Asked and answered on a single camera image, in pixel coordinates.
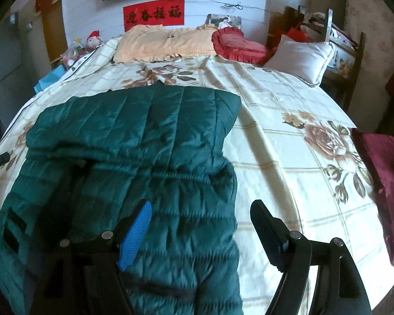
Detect bed with floral sheet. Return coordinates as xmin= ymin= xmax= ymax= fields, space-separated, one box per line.
xmin=0 ymin=36 xmax=394 ymax=315

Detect thin wall cable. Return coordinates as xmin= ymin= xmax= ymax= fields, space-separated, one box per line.
xmin=218 ymin=3 xmax=266 ymax=11

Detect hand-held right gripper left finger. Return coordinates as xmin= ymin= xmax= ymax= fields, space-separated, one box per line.
xmin=43 ymin=199 xmax=153 ymax=315

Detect red heart-shaped cushion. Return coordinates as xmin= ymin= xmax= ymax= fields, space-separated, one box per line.
xmin=212 ymin=28 xmax=271 ymax=64

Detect yellow frilled pillow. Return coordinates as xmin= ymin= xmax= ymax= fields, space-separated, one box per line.
xmin=113 ymin=24 xmax=219 ymax=64

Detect grey refrigerator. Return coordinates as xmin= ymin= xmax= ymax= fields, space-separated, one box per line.
xmin=0 ymin=11 xmax=30 ymax=96

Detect maroon cloth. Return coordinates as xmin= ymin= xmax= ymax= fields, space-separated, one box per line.
xmin=351 ymin=127 xmax=394 ymax=268

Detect red clothes on rack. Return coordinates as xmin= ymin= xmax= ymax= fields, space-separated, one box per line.
xmin=269 ymin=23 xmax=307 ymax=45

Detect blue bag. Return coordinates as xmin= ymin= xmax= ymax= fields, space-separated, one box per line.
xmin=34 ymin=66 xmax=64 ymax=92

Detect pile of small toys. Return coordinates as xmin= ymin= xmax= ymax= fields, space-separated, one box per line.
xmin=62 ymin=39 xmax=86 ymax=66

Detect white pillow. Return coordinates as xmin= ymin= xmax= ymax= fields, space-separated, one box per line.
xmin=264 ymin=34 xmax=335 ymax=87

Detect red wall banner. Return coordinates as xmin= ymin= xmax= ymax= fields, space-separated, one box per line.
xmin=123 ymin=0 xmax=185 ymax=33

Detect plush toy with red hat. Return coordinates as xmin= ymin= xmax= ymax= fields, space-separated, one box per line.
xmin=85 ymin=31 xmax=104 ymax=51

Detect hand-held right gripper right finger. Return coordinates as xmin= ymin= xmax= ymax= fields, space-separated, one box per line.
xmin=250 ymin=199 xmax=371 ymax=315

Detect framed photo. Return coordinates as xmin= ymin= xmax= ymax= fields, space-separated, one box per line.
xmin=206 ymin=14 xmax=242 ymax=30

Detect green quilted puffer jacket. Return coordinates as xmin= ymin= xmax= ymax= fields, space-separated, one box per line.
xmin=0 ymin=82 xmax=243 ymax=315

